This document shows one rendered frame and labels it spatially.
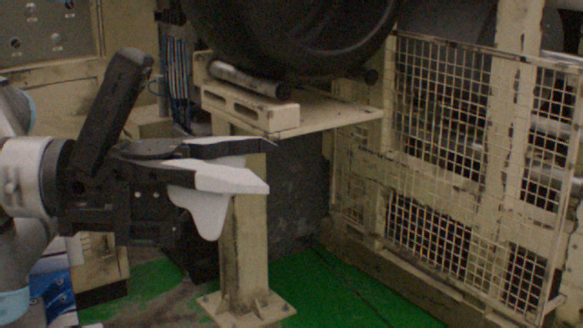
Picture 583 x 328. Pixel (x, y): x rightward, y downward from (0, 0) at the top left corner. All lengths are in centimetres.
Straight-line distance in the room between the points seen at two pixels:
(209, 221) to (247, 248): 150
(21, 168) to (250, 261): 152
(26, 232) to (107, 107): 20
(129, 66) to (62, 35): 146
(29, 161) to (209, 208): 17
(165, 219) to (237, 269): 149
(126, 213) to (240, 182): 12
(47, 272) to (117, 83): 89
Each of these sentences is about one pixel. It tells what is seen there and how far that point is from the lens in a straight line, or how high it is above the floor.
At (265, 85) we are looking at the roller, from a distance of 142.
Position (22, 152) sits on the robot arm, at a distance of 54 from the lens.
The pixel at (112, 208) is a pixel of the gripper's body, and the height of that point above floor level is 103.
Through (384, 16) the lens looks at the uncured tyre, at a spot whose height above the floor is 106.
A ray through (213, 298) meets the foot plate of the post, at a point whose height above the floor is 1.
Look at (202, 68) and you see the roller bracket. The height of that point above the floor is 90.
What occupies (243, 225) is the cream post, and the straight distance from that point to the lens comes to 192.
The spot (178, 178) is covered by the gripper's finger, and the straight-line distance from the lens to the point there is 46.
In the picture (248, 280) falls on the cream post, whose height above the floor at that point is 16.
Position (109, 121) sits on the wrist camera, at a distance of 51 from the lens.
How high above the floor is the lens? 124
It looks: 21 degrees down
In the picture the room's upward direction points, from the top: straight up
